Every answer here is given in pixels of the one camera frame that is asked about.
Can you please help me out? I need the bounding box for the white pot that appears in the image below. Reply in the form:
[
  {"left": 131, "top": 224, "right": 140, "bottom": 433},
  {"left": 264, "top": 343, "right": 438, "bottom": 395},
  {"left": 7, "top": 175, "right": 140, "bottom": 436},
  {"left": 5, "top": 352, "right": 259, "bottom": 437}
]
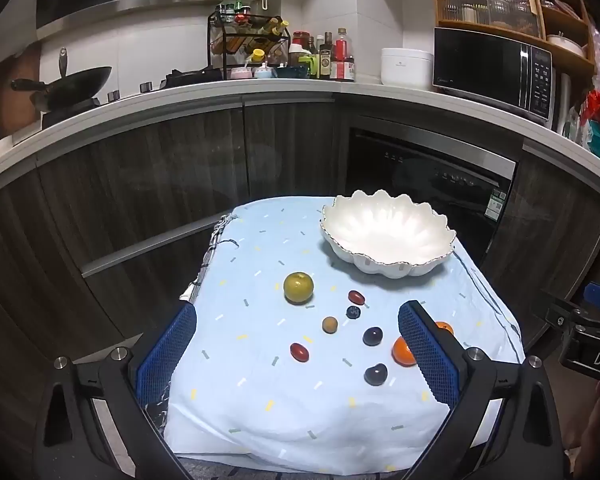
[{"left": 547, "top": 34, "right": 586, "bottom": 58}]

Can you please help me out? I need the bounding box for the narrow dark wood cabinet door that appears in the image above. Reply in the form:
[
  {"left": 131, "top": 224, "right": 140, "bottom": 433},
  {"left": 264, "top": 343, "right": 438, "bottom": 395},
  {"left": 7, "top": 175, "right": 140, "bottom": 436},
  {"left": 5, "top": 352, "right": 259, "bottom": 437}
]
[{"left": 242, "top": 100, "right": 338, "bottom": 201}]

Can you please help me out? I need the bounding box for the person's right hand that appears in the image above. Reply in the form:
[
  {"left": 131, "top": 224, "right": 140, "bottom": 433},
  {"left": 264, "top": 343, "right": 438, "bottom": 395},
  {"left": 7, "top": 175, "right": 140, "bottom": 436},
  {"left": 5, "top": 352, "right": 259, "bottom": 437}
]
[{"left": 577, "top": 380, "right": 600, "bottom": 480}]

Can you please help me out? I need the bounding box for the white kitchen countertop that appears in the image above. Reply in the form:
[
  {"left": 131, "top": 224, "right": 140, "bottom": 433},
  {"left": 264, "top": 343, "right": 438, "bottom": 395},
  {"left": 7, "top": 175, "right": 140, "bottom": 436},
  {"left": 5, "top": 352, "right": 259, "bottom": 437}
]
[{"left": 0, "top": 77, "right": 600, "bottom": 201}]

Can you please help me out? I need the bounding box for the white rice cooker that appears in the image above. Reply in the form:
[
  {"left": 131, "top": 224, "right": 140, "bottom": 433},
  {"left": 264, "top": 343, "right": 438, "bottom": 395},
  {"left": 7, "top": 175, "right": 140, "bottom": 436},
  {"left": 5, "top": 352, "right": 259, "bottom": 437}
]
[{"left": 381, "top": 48, "right": 435, "bottom": 87}]

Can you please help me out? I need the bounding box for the white scalloped bowl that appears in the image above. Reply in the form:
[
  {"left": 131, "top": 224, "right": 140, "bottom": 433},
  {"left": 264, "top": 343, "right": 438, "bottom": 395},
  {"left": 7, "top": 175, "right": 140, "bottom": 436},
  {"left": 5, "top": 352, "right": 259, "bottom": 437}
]
[{"left": 320, "top": 189, "right": 457, "bottom": 279}]

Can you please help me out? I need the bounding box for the light blue patterned tablecloth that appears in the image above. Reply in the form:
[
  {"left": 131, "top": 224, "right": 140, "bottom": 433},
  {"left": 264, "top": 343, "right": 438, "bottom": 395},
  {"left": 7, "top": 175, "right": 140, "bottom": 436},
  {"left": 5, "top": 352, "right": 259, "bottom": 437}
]
[{"left": 162, "top": 195, "right": 526, "bottom": 461}]

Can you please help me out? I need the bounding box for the wide dark wood cabinet door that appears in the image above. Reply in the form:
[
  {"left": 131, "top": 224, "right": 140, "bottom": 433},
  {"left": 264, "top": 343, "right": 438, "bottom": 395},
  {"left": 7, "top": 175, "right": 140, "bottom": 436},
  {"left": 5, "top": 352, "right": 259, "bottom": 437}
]
[{"left": 35, "top": 107, "right": 246, "bottom": 281}]

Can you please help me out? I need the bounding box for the built-in black oven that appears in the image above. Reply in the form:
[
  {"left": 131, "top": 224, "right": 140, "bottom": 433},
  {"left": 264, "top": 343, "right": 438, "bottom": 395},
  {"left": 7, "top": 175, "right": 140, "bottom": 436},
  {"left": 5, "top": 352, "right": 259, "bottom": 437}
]
[{"left": 345, "top": 127, "right": 517, "bottom": 261}]

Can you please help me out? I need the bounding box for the wooden shelf cabinet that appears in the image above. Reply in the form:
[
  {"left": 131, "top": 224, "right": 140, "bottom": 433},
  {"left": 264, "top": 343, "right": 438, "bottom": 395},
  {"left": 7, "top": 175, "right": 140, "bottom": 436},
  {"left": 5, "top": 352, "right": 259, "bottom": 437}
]
[{"left": 430, "top": 0, "right": 597, "bottom": 78}]

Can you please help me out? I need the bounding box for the wooden cutting board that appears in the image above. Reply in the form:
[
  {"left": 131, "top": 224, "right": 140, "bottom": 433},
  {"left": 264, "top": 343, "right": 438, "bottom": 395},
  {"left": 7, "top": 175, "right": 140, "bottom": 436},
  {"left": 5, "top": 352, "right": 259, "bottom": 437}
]
[{"left": 0, "top": 42, "right": 43, "bottom": 138}]

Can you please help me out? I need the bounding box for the black gas stove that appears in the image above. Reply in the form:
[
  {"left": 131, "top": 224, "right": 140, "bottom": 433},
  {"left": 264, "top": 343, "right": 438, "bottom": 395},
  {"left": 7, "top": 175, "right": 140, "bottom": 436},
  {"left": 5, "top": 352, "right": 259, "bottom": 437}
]
[{"left": 40, "top": 66, "right": 226, "bottom": 128}]

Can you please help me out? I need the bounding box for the silver cabinet handle bar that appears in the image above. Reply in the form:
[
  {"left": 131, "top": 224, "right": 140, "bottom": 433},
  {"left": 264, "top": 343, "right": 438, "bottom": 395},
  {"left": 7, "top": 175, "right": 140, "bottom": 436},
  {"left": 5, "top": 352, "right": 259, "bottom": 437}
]
[{"left": 80, "top": 215, "right": 227, "bottom": 279}]

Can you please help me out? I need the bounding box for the cluster of condiment bottles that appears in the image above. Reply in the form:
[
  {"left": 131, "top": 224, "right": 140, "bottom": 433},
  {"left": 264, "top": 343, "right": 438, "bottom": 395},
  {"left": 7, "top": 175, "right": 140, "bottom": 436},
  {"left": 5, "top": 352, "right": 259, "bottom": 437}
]
[{"left": 289, "top": 27, "right": 356, "bottom": 83}]

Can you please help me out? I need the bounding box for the black microwave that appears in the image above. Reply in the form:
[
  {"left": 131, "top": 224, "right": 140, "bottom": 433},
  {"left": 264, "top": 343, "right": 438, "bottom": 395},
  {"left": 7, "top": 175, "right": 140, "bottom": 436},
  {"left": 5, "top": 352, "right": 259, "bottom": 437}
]
[{"left": 432, "top": 27, "right": 556, "bottom": 123}]

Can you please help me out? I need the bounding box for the black wire spice rack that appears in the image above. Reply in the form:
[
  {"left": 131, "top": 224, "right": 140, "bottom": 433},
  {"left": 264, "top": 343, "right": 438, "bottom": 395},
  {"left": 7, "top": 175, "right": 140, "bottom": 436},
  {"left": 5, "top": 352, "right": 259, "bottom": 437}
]
[{"left": 207, "top": 0, "right": 291, "bottom": 81}]

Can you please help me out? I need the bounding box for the green apple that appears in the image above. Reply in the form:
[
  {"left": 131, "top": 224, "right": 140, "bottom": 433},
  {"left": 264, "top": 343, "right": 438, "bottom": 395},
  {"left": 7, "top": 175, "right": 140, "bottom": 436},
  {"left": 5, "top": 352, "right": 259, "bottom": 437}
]
[{"left": 283, "top": 271, "right": 315, "bottom": 305}]

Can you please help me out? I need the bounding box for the black wok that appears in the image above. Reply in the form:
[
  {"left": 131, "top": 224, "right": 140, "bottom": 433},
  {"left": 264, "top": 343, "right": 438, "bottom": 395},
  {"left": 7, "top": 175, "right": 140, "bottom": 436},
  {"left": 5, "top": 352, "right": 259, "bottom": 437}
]
[{"left": 11, "top": 47, "right": 113, "bottom": 113}]

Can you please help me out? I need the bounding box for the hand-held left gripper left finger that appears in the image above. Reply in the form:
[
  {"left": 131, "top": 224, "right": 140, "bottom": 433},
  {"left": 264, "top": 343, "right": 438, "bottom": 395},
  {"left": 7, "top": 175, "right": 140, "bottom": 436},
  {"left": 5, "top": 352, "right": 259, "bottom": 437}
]
[{"left": 35, "top": 302, "right": 198, "bottom": 480}]

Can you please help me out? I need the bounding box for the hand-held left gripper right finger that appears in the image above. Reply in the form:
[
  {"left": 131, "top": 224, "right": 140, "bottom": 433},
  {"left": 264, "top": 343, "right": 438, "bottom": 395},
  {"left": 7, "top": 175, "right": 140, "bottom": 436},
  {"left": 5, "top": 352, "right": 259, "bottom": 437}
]
[{"left": 397, "top": 300, "right": 566, "bottom": 480}]

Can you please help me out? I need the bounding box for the steel bottle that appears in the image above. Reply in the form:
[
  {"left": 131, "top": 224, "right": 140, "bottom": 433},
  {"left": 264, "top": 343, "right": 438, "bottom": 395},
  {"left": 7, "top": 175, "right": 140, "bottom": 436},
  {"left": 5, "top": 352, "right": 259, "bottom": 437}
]
[{"left": 557, "top": 72, "right": 572, "bottom": 133}]

